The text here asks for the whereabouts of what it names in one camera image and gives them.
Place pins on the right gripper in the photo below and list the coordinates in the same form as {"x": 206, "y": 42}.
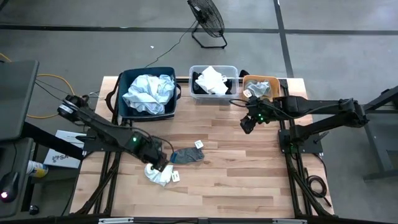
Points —
{"x": 262, "y": 109}

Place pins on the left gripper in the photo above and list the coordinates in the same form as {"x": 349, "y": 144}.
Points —
{"x": 146, "y": 147}

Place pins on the white sock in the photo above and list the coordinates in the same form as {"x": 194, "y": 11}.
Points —
{"x": 160, "y": 179}

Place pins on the dark grey blue-toed sock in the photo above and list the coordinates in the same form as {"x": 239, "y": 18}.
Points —
{"x": 189, "y": 155}

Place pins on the light grey sock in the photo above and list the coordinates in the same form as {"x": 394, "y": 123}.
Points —
{"x": 259, "y": 88}

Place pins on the black cloth with grey panel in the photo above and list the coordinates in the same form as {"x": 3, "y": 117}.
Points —
{"x": 231, "y": 86}

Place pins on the white thick cloth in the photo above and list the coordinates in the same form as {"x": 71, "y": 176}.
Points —
{"x": 211, "y": 82}

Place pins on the pale blue smooth shirt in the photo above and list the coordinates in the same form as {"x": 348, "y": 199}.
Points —
{"x": 149, "y": 93}

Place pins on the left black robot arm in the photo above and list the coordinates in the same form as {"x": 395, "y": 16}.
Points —
{"x": 102, "y": 129}

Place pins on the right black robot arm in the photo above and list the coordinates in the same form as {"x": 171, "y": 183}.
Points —
{"x": 311, "y": 104}

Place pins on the clear plastic bin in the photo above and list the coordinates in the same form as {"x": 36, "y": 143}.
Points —
{"x": 214, "y": 99}

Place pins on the yellow plastic bin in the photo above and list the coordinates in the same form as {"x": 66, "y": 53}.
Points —
{"x": 276, "y": 87}

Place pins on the dark blue fabric basket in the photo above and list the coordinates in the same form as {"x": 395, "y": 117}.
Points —
{"x": 146, "y": 71}

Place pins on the white printed paper sheet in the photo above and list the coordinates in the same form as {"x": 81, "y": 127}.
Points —
{"x": 62, "y": 158}

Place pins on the black floor fan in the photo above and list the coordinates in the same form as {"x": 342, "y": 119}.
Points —
{"x": 206, "y": 15}

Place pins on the white and yellow can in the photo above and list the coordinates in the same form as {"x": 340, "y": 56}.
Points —
{"x": 37, "y": 169}

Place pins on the dark metal stand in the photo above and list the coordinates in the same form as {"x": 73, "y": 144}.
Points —
{"x": 373, "y": 146}

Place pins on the small black round knob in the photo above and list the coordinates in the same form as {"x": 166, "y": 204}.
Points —
{"x": 34, "y": 210}

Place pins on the dark grey side desk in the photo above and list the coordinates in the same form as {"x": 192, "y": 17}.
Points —
{"x": 18, "y": 155}

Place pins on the black computer mouse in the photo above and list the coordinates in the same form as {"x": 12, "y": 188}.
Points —
{"x": 9, "y": 183}

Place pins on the dark computer monitor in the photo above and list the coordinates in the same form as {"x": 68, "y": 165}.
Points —
{"x": 17, "y": 99}

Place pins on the silver table edge rail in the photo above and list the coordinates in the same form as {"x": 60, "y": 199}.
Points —
{"x": 202, "y": 221}

